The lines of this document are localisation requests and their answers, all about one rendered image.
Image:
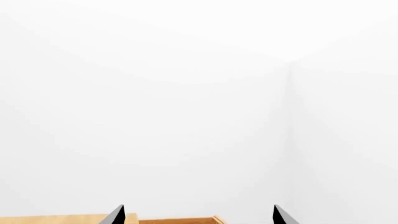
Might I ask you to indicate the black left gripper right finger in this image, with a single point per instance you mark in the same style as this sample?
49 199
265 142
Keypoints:
282 217

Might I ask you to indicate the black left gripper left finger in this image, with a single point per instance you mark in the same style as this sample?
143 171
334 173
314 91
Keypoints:
116 217

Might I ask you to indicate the light wooden cabinet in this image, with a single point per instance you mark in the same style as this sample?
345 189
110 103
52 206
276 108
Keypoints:
53 219

